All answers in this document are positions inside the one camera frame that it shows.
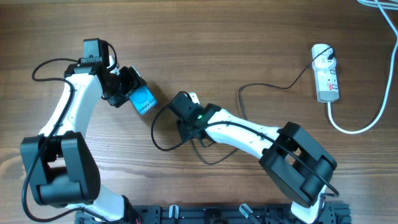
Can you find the light blue Galaxy smartphone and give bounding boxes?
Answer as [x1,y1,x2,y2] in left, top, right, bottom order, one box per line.
[129,86,157,115]

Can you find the black charger cable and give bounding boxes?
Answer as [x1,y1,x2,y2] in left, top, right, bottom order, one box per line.
[190,45,336,166]

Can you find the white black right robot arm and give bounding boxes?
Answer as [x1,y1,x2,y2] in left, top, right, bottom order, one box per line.
[167,91,339,223]

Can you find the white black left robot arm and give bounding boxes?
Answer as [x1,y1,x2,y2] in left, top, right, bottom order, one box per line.
[20,39,146,223]

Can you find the white power strip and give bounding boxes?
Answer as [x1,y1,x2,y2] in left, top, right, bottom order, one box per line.
[312,44,340,103]

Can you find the black mounting rail base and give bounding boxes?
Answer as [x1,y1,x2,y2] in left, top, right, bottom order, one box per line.
[74,203,352,224]

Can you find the white power strip cord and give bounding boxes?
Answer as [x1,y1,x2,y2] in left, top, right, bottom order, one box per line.
[326,0,398,135]

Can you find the white cables at corner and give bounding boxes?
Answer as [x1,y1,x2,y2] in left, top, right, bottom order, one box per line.
[356,0,398,11]

